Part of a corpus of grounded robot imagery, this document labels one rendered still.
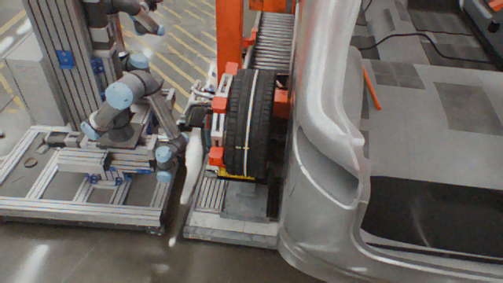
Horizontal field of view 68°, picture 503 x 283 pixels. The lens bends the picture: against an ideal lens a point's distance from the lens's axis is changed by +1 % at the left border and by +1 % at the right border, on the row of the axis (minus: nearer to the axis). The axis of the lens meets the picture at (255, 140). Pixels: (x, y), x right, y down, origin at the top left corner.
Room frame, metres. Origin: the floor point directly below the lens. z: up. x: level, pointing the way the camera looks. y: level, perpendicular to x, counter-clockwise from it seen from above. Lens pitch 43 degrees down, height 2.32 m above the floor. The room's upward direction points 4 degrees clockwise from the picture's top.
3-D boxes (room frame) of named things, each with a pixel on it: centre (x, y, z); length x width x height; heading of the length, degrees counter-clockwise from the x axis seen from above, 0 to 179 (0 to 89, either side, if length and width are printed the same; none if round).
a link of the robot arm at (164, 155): (1.31, 0.45, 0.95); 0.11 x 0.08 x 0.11; 156
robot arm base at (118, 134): (1.59, 0.80, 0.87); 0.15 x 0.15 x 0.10
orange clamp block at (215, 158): (1.43, 0.21, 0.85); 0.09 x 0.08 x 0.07; 176
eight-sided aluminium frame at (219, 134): (1.75, 0.20, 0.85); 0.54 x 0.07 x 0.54; 176
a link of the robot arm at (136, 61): (2.09, 0.80, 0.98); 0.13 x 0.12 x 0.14; 75
